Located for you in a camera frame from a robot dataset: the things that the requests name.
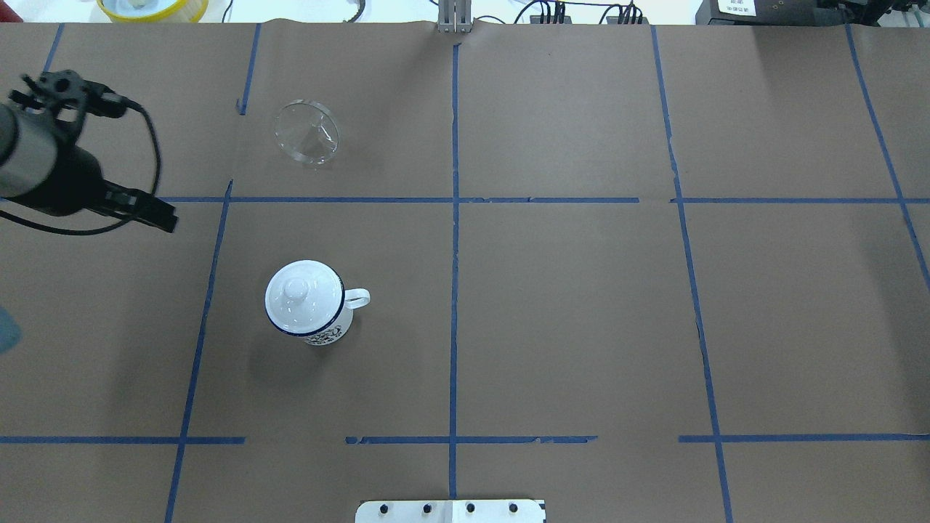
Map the black computer box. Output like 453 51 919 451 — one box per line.
694 1 854 27

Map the orange black connector board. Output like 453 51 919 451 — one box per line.
521 1 569 25

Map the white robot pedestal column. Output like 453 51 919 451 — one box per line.
355 498 547 522

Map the brown paper table cover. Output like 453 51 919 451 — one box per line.
2 20 928 522

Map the aluminium frame post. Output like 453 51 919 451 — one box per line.
433 0 474 33

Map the black camera cable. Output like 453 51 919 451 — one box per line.
0 102 162 238

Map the yellow tape roll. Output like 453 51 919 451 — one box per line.
95 1 210 23

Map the white cup lid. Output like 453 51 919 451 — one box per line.
264 259 346 337

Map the white enamel cup blue rim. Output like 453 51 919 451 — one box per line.
264 259 370 346

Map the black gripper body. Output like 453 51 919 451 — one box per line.
29 147 139 219

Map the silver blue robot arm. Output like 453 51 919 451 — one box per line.
2 100 177 238

